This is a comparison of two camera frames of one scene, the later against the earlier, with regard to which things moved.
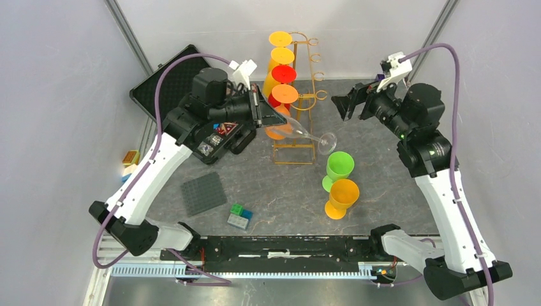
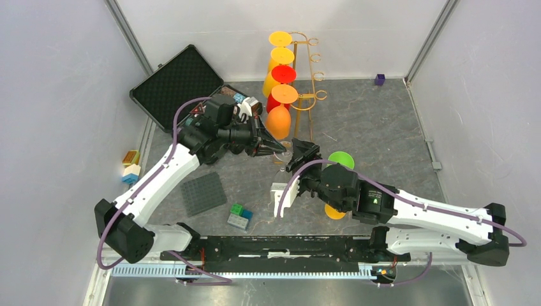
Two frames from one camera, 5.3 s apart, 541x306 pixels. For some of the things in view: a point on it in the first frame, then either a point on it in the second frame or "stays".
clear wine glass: (277, 122) to (282, 157)
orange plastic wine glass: (282, 94) stays
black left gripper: (259, 106) to (261, 143)
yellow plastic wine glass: (279, 56) stays
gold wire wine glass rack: (301, 152) stays
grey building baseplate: (203, 194) stays
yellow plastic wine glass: (278, 39) stays
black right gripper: (346, 104) to (302, 150)
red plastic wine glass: (283, 74) stays
